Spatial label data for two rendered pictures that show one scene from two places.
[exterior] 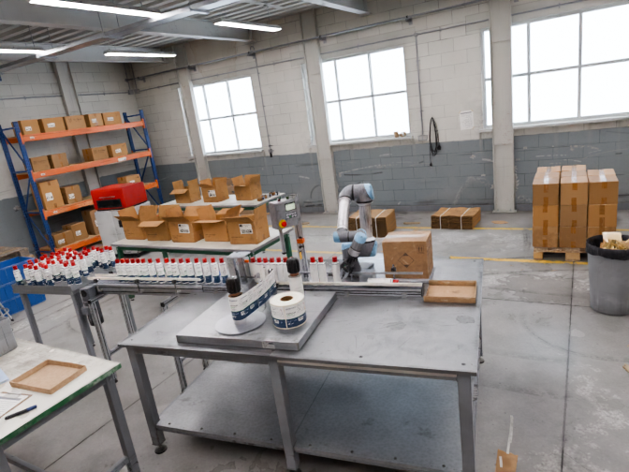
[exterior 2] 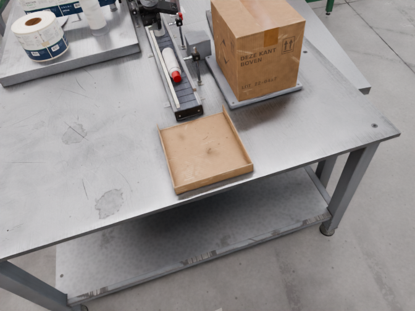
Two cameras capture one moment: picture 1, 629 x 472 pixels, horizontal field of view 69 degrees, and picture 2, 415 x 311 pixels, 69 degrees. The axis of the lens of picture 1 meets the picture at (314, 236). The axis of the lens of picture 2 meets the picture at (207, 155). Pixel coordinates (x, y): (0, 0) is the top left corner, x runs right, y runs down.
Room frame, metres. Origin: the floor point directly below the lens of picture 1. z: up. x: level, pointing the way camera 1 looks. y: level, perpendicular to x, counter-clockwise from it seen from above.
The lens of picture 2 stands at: (2.30, -1.40, 1.64)
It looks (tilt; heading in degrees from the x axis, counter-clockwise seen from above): 51 degrees down; 58
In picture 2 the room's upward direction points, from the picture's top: 10 degrees counter-clockwise
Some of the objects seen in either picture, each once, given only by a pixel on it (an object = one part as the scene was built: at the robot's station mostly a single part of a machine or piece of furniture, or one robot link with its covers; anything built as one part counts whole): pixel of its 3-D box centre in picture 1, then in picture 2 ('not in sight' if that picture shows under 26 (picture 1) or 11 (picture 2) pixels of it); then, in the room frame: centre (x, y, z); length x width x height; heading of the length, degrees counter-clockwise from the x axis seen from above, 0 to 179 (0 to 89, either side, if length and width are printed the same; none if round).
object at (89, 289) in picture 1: (91, 305); not in sight; (3.68, 1.96, 0.71); 0.15 x 0.12 x 0.34; 157
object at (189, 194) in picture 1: (186, 190); not in sight; (7.96, 2.08, 0.97); 0.51 x 0.36 x 0.37; 152
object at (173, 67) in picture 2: (383, 282); (172, 65); (2.82, -0.40, 0.91); 0.20 x 0.05 x 0.05; 67
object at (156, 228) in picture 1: (160, 224); not in sight; (5.46, 1.82, 0.97); 0.44 x 0.38 x 0.37; 154
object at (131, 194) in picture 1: (125, 220); not in sight; (7.96, 3.23, 0.61); 0.70 x 0.60 x 1.22; 70
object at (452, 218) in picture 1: (456, 217); not in sight; (6.93, -2.23, 0.11); 0.65 x 0.54 x 0.22; 56
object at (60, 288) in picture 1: (82, 317); not in sight; (4.04, 2.26, 0.46); 0.73 x 0.62 x 0.93; 67
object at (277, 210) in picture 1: (284, 213); not in sight; (3.16, 0.19, 1.38); 0.17 x 0.10 x 0.19; 122
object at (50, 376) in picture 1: (49, 376); not in sight; (2.36, 1.60, 0.82); 0.34 x 0.24 x 0.03; 64
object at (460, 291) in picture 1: (450, 290); (201, 145); (2.66, -0.80, 0.85); 0.30 x 0.26 x 0.04; 67
